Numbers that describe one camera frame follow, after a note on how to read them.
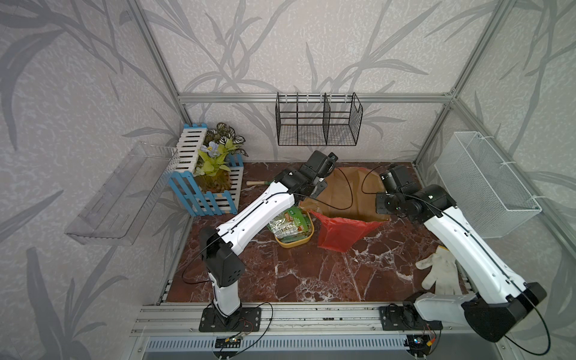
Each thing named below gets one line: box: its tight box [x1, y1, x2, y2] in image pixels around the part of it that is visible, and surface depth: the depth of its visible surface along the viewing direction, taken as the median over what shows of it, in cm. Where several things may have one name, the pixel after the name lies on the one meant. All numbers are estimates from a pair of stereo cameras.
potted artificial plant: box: [194, 122, 249, 193], surface depth 94 cm
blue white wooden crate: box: [168, 123, 244, 217], surface depth 93 cm
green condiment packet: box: [266, 206, 312, 242], surface depth 90 cm
